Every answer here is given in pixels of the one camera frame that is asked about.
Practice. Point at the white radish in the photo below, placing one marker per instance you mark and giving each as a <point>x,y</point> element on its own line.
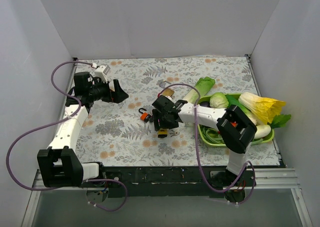
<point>262,131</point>

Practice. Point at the purple eggplant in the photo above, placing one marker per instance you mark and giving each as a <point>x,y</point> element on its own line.
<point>205,104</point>

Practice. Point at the yellow napa cabbage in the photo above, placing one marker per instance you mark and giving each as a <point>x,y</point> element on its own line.
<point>264,108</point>

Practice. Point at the yellow padlock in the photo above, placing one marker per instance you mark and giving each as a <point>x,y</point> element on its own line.
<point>162,133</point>

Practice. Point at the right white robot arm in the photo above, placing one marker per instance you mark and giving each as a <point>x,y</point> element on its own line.
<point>235,128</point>

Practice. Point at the floral table mat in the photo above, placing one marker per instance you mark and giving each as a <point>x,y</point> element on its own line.
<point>115,135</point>

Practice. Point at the orange padlock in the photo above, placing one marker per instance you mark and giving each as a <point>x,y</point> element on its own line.
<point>145,116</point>

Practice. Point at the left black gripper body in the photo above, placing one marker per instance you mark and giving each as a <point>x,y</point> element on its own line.
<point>112,93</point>

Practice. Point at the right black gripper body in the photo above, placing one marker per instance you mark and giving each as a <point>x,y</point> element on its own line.
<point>158,122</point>

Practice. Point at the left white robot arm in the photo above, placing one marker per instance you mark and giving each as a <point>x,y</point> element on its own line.
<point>59,165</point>

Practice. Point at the yellow padlock keys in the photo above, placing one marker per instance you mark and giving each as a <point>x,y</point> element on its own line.
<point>174,133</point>

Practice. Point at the aluminium frame rail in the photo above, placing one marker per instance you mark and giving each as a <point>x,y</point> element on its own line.
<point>174,197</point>

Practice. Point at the black base frame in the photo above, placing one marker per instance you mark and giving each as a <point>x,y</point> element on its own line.
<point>173,181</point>

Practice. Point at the green vegetable tray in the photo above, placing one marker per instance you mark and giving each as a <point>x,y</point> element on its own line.
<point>266,139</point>

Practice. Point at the green long beans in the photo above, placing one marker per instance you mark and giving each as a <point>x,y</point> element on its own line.
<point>211,135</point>

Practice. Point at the round green cabbage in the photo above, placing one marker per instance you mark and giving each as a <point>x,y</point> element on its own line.
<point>218,101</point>

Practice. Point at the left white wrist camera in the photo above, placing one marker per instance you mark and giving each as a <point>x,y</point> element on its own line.
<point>101,71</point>

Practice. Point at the large brass padlock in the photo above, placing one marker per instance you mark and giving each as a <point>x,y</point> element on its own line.
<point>166,90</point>

